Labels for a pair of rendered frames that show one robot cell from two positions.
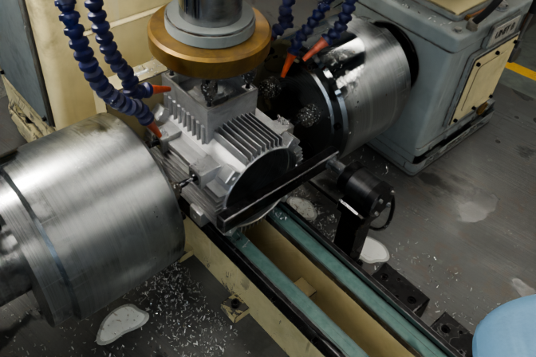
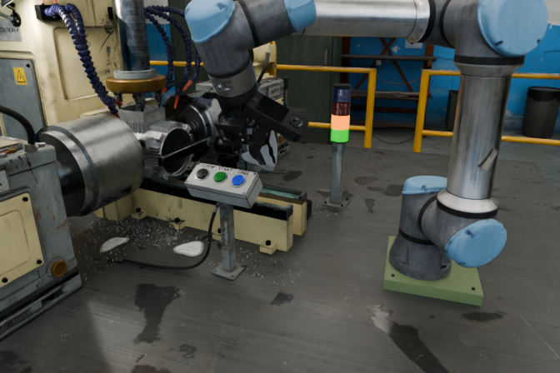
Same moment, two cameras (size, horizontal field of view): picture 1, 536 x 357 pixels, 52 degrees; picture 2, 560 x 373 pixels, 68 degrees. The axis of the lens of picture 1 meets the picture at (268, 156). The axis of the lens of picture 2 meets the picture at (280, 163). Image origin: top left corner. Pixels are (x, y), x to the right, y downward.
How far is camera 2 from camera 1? 0.73 m
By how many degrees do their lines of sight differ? 28
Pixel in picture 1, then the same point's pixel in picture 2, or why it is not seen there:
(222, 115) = (150, 116)
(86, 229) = (97, 141)
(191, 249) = (145, 211)
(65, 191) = (83, 127)
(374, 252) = not seen: hidden behind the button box
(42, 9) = (49, 82)
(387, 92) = not seen: hidden behind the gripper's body
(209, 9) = (136, 62)
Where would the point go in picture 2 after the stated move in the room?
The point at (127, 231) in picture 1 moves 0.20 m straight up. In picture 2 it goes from (117, 146) to (106, 67)
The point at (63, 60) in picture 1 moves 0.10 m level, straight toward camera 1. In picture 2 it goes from (59, 112) to (70, 118)
